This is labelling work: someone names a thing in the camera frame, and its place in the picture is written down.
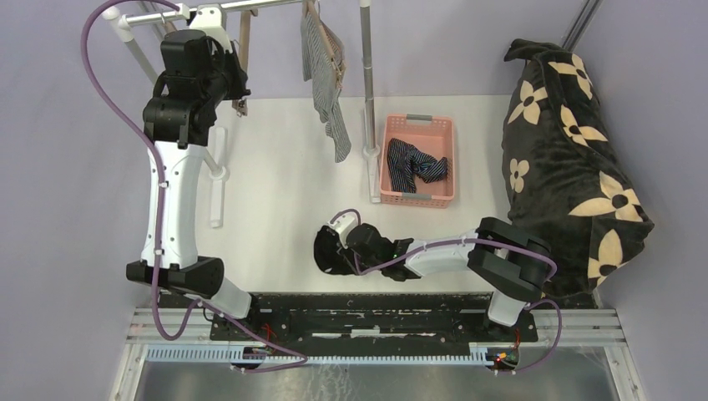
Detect wooden clip hanger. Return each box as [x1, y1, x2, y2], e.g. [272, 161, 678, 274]
[155, 22, 176, 38]
[232, 9, 259, 117]
[300, 1, 346, 89]

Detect black underwear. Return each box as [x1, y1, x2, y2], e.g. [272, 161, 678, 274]
[313, 226, 355, 276]

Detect grey striped boxer shorts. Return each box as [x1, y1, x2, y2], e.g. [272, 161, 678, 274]
[301, 11, 353, 165]

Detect navy striped underwear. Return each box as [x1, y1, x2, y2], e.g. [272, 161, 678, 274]
[387, 139, 448, 193]

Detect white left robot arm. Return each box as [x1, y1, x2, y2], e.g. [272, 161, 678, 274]
[126, 29, 263, 340]

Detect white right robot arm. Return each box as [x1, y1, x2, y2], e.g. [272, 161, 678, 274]
[314, 211, 558, 341]

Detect silver clothes rack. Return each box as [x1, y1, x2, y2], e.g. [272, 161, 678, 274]
[81, 1, 381, 227]

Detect pink plastic basket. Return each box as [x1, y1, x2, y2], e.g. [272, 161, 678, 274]
[380, 114, 456, 209]

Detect black floral blanket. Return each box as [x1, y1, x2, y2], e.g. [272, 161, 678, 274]
[501, 38, 655, 297]

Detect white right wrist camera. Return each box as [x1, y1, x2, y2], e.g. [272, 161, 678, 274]
[327, 212, 359, 247]

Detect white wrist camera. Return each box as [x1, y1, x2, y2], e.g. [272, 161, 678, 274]
[188, 4, 232, 51]
[327, 212, 359, 247]

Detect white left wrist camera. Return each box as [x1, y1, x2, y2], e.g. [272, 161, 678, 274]
[188, 4, 232, 51]

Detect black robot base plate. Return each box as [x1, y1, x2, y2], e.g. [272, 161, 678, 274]
[209, 292, 539, 358]

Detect aluminium frame rail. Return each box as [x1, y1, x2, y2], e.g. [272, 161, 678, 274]
[560, 0, 603, 51]

